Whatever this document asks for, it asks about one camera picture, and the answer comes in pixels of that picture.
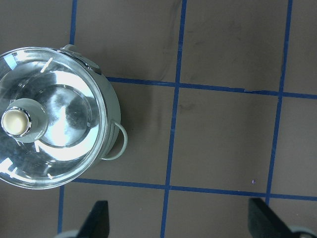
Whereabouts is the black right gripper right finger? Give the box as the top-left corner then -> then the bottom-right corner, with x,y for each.
248,198 -> 297,238

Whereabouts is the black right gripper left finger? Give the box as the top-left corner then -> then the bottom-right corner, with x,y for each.
77,200 -> 109,238

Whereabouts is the glass pot lid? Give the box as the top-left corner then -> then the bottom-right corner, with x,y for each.
0,47 -> 107,189

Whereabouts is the pale green electric pot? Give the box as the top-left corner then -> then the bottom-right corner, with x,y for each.
59,44 -> 128,165

